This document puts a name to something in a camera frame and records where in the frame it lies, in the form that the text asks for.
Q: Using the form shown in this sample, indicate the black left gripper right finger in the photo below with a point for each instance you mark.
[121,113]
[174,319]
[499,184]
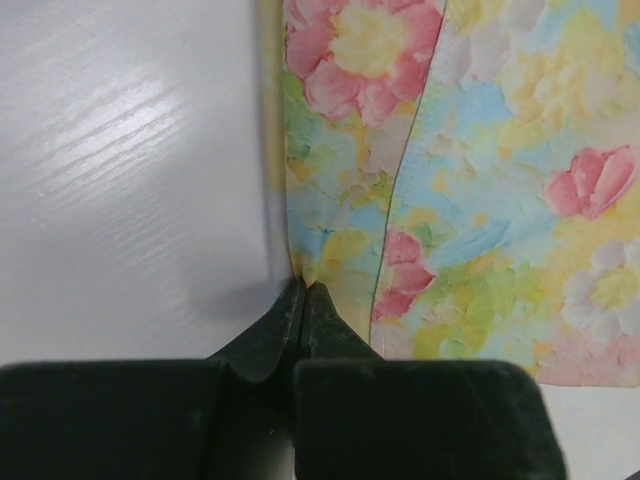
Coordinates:
[358,416]

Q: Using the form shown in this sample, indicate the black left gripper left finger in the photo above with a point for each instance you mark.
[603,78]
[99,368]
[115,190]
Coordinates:
[226,416]

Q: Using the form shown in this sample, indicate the pastel floral skirt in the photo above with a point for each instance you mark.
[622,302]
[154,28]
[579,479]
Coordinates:
[463,176]

